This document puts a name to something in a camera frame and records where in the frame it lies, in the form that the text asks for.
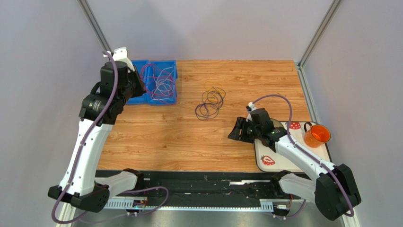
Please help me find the right blue plastic bin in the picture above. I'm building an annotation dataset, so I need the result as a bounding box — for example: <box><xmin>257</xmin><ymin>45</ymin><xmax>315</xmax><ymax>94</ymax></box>
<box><xmin>144</xmin><ymin>60</ymin><xmax>178</xmax><ymax>105</ymax></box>

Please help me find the left blue plastic bin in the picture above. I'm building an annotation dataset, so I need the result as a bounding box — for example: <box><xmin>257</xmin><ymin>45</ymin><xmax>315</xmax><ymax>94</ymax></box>
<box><xmin>126</xmin><ymin>60</ymin><xmax>149</xmax><ymax>105</ymax></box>

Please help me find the aluminium frame post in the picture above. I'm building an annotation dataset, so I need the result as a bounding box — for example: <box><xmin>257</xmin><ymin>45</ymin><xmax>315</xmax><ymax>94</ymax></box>
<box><xmin>77</xmin><ymin>0</ymin><xmax>112</xmax><ymax>51</ymax></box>
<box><xmin>298</xmin><ymin>0</ymin><xmax>343</xmax><ymax>69</ymax></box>

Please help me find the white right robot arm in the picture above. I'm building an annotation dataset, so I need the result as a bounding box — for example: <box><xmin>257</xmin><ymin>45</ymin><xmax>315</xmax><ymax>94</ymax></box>
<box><xmin>228</xmin><ymin>108</ymin><xmax>361</xmax><ymax>221</ymax></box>

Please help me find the orange plastic cup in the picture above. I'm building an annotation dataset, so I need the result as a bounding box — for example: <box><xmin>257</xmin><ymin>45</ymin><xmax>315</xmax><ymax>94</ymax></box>
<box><xmin>304</xmin><ymin>122</ymin><xmax>331</xmax><ymax>148</ymax></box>

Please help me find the beige ceramic bowl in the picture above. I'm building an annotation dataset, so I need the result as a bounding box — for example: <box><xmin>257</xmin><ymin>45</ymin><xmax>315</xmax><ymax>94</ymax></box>
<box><xmin>271</xmin><ymin>118</ymin><xmax>284</xmax><ymax>128</ymax></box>

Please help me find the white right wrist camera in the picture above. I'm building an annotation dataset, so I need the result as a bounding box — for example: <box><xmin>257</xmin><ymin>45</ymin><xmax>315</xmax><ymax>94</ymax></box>
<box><xmin>246</xmin><ymin>102</ymin><xmax>256</xmax><ymax>113</ymax></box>

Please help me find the aluminium frame post right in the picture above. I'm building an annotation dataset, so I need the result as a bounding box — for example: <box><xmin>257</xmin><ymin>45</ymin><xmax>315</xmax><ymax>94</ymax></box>
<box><xmin>298</xmin><ymin>0</ymin><xmax>343</xmax><ymax>69</ymax></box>

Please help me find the aluminium frame post left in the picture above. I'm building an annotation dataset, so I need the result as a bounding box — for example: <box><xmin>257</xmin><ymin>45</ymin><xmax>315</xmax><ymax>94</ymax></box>
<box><xmin>77</xmin><ymin>0</ymin><xmax>112</xmax><ymax>51</ymax></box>

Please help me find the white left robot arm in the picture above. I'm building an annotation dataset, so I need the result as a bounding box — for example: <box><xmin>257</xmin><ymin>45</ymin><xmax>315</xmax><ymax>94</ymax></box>
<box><xmin>48</xmin><ymin>60</ymin><xmax>145</xmax><ymax>213</ymax></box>

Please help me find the blue plastic bin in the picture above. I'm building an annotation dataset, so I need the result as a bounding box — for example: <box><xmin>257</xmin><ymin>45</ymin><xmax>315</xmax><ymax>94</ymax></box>
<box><xmin>144</xmin><ymin>60</ymin><xmax>178</xmax><ymax>105</ymax></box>
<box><xmin>126</xmin><ymin>60</ymin><xmax>149</xmax><ymax>105</ymax></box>

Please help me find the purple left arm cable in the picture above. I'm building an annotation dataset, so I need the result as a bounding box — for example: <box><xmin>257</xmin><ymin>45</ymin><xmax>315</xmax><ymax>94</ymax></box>
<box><xmin>51</xmin><ymin>50</ymin><xmax>169</xmax><ymax>224</ymax></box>

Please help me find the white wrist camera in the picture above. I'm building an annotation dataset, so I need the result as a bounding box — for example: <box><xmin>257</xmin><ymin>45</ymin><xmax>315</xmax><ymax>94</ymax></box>
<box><xmin>102</xmin><ymin>47</ymin><xmax>136</xmax><ymax>71</ymax></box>
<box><xmin>246</xmin><ymin>102</ymin><xmax>256</xmax><ymax>113</ymax></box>

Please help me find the strawberry print mat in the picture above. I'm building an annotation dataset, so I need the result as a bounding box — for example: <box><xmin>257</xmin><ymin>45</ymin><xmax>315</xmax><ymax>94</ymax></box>
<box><xmin>254</xmin><ymin>122</ymin><xmax>331</xmax><ymax>173</ymax></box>

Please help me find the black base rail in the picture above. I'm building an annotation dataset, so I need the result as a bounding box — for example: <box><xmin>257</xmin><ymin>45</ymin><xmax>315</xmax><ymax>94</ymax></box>
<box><xmin>94</xmin><ymin>170</ymin><xmax>303</xmax><ymax>209</ymax></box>

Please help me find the yellow wire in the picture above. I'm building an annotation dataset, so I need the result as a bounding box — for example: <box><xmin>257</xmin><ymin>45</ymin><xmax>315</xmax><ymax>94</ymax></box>
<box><xmin>204</xmin><ymin>81</ymin><xmax>225</xmax><ymax>104</ymax></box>

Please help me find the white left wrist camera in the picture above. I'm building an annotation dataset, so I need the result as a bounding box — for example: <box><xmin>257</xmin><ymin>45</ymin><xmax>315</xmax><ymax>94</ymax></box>
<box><xmin>102</xmin><ymin>47</ymin><xmax>136</xmax><ymax>71</ymax></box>

